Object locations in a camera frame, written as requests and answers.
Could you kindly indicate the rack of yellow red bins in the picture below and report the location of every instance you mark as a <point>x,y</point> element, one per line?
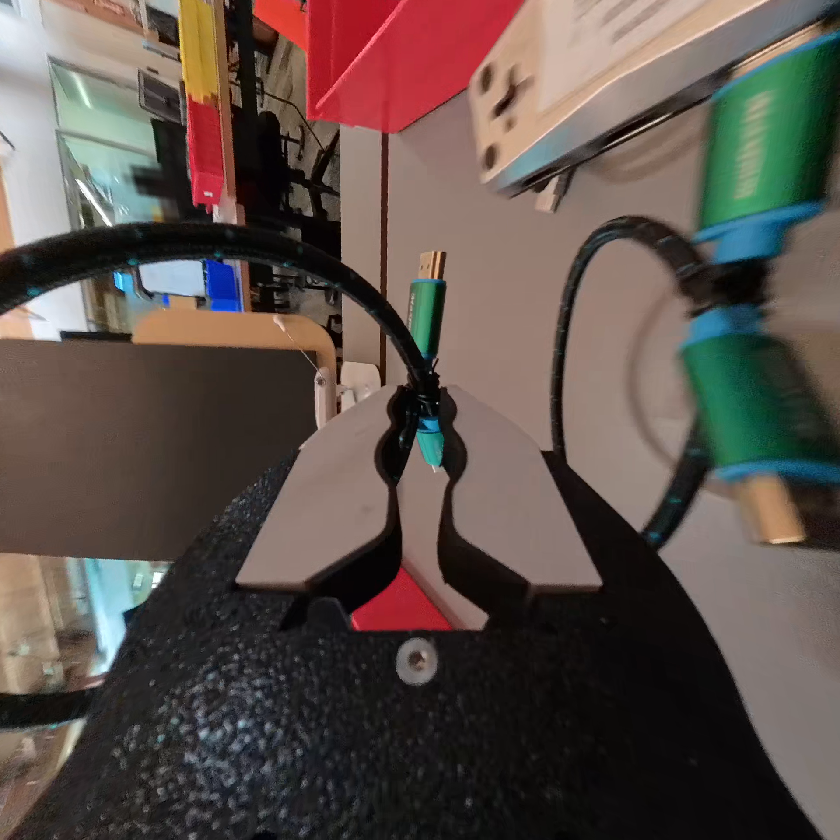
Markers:
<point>203,98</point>

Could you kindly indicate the white folding stand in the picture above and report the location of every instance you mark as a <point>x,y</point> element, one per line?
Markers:
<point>358,380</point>

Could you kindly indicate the black office chair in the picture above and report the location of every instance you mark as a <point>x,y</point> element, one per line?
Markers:
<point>269,151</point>

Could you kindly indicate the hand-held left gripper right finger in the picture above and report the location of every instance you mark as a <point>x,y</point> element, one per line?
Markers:
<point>518,518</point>

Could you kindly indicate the glass office partition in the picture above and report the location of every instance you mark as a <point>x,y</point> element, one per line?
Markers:
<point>105,131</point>

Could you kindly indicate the grey USB hub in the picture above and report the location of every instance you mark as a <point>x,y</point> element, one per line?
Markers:
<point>590,65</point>

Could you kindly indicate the small silver USB plug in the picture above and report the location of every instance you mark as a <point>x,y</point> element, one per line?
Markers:
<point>551,190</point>

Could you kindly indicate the red plastic bin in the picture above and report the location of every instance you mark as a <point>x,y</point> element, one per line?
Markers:
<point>394,79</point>
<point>400,604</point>

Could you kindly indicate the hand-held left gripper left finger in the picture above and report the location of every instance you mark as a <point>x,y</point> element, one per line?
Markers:
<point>315,518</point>

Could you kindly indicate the blue storage bin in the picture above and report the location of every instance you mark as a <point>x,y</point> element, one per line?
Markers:
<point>223,289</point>

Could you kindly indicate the grey desk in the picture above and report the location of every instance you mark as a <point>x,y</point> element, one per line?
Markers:
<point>525,295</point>

